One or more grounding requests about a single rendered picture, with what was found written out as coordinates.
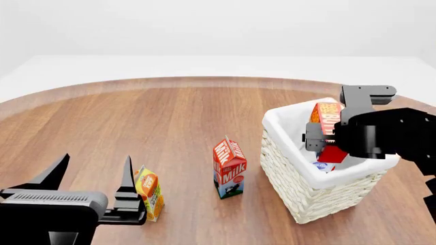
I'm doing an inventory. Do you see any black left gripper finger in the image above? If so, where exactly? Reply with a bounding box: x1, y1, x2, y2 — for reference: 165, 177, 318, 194
113, 154, 143, 211
0, 152, 71, 199

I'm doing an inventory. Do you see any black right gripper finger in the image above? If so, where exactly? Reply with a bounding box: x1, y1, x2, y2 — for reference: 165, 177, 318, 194
339, 84, 398, 127
302, 122, 337, 152

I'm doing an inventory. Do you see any red butter box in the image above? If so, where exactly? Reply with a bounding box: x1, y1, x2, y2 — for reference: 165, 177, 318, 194
309, 101, 349, 165

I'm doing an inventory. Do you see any blue white cream cheese box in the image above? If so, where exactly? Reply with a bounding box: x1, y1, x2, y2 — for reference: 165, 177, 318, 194
312, 161, 337, 174

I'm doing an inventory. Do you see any white woven wicker basket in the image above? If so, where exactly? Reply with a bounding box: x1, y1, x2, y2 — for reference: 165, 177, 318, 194
260, 127, 389, 225

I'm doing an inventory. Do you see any yellow orange juice carton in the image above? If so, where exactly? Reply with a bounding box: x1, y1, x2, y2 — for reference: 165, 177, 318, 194
133, 164, 166, 223

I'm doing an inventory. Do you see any red milk carton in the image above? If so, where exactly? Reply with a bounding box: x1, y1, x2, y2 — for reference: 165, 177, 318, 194
213, 135, 248, 200

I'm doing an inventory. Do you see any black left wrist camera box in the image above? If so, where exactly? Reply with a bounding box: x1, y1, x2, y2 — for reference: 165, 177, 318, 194
0, 190, 110, 223

